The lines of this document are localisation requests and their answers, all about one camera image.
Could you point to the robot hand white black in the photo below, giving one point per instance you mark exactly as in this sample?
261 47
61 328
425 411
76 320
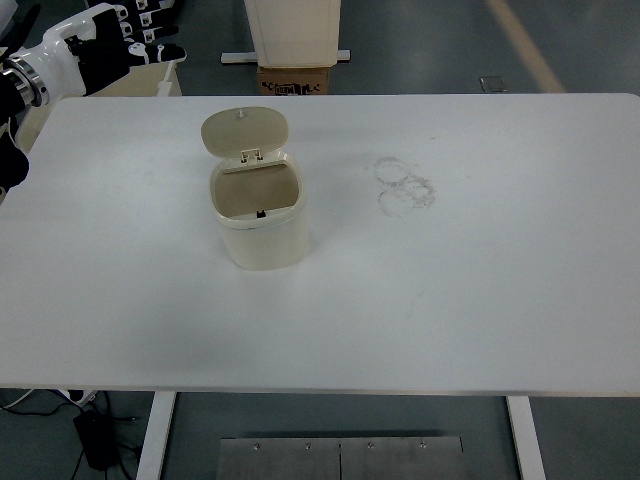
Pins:
60 60

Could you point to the tall cream plastic bin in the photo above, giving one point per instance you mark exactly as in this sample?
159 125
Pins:
295 35

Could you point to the small cream trash bin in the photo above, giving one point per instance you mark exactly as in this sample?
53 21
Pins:
265 240

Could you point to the large cream plastic tub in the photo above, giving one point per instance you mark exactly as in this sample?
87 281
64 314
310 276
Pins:
150 80

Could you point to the white metal floor bar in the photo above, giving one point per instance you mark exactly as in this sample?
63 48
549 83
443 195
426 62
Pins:
237 57

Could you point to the brown cardboard box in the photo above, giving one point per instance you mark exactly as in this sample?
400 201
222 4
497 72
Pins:
292 82

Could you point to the white power strip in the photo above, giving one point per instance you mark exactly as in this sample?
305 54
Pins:
81 395

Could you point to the black power adapter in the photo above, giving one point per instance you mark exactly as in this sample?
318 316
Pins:
95 440

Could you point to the white table leg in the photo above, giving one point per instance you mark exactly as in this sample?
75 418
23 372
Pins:
156 435
527 440

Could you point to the grey floor socket plate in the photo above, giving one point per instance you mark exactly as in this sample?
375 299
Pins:
493 83

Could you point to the grey metal plate with screws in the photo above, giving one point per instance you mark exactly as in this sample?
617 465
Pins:
300 462

